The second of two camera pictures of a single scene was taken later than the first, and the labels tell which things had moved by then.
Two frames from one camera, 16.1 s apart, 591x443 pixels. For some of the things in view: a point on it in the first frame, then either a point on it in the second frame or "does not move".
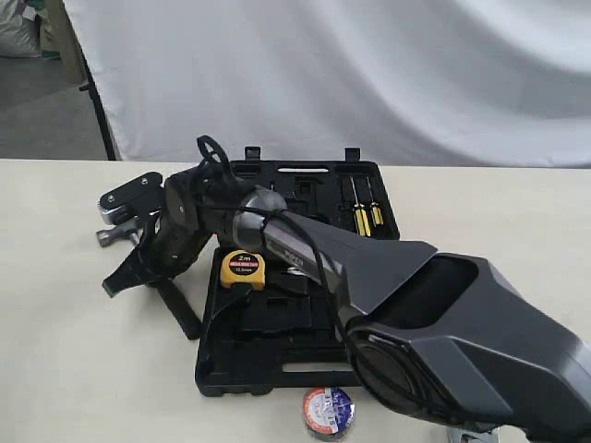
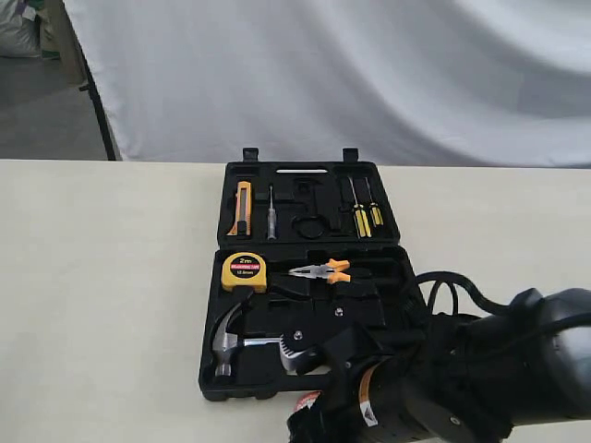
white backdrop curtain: [438, 82] does not move
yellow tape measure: [241, 267] does not move
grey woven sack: [19, 29] does not move
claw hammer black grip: [183, 314] -> [223, 341]
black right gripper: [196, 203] -> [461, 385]
